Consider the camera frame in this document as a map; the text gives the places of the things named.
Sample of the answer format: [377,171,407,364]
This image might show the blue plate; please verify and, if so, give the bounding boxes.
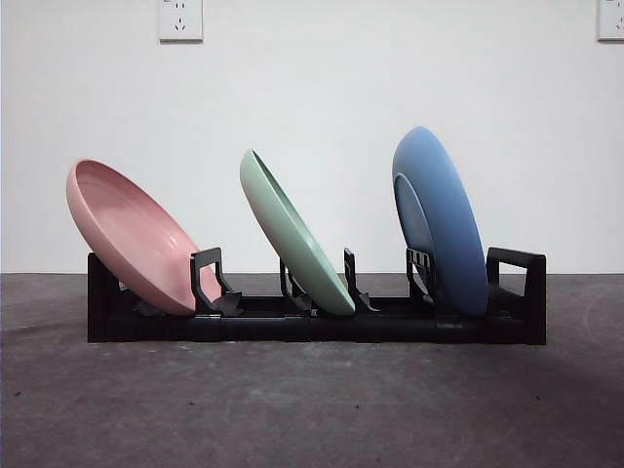
[391,125,489,318]

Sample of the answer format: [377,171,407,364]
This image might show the pink plate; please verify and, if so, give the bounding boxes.
[65,157,230,317]

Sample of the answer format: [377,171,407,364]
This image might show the white wall socket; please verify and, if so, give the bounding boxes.
[158,0,204,43]
[597,0,624,42]

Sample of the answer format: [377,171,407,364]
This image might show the green plate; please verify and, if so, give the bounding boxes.
[238,148,356,316]

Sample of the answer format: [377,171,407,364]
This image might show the black plate rack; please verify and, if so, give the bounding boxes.
[87,246,548,347]

